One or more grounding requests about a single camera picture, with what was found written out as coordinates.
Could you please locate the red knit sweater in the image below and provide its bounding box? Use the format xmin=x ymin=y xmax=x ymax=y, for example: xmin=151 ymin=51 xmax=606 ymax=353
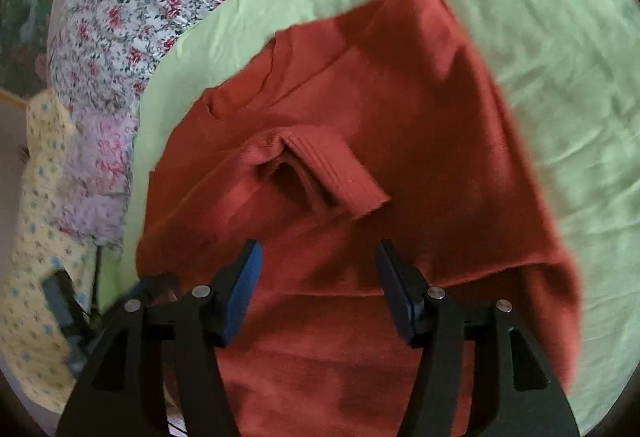
xmin=136 ymin=0 xmax=580 ymax=436

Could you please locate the pink lilac floral cloth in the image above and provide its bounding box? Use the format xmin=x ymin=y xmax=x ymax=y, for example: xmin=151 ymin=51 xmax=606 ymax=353
xmin=54 ymin=109 xmax=137 ymax=245

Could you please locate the gold framed landscape picture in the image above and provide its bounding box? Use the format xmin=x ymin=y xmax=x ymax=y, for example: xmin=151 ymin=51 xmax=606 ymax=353
xmin=1 ymin=0 xmax=53 ymax=101

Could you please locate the light green bed sheet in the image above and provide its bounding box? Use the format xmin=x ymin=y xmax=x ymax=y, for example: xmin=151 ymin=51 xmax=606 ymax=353
xmin=99 ymin=0 xmax=639 ymax=433

